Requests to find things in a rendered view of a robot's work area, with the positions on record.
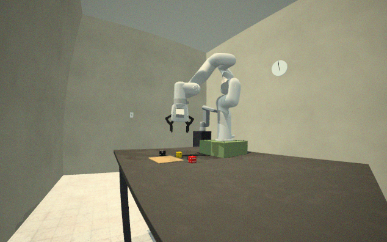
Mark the tan flat mat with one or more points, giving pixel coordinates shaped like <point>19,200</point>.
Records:
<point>165,159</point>

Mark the red die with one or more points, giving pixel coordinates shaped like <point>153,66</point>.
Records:
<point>192,159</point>

